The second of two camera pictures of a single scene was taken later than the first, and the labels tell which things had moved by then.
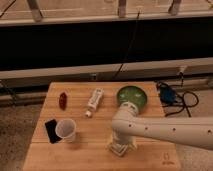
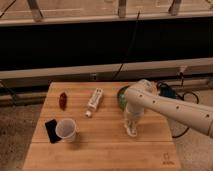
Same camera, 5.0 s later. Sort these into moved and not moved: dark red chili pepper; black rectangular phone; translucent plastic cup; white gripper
Moved: white gripper
Not moved: dark red chili pepper; translucent plastic cup; black rectangular phone
